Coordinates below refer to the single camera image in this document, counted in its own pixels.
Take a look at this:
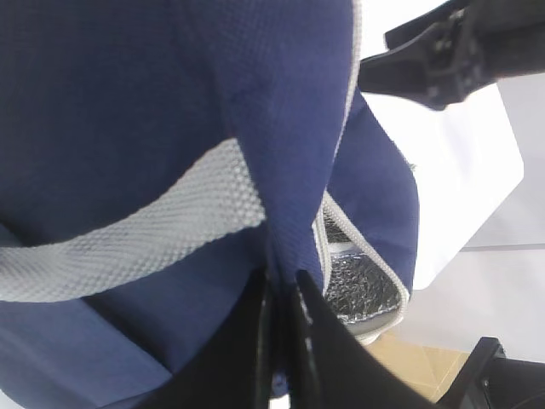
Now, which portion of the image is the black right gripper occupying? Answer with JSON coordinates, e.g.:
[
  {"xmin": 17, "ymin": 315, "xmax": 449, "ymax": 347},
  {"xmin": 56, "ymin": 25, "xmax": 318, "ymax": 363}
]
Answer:
[{"xmin": 359, "ymin": 1, "xmax": 544, "ymax": 111}]

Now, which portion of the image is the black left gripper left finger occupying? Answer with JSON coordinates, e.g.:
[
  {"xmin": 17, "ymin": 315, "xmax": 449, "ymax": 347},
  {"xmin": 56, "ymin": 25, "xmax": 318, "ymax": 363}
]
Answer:
[{"xmin": 140, "ymin": 269, "xmax": 274, "ymax": 409}]

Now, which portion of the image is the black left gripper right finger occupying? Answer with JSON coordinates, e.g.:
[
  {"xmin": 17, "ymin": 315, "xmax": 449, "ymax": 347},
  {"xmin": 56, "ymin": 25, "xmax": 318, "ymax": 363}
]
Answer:
[{"xmin": 289, "ymin": 271, "xmax": 436, "ymax": 409}]

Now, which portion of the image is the navy blue lunch bag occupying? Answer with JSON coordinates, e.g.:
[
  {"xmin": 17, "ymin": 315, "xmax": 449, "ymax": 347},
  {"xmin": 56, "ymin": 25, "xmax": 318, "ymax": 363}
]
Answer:
[{"xmin": 1, "ymin": 1, "xmax": 419, "ymax": 408}]

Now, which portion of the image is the brown cardboard box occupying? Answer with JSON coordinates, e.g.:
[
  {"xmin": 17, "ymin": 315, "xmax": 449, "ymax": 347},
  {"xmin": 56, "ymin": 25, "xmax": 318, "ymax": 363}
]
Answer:
[{"xmin": 364, "ymin": 332, "xmax": 469, "ymax": 402}]

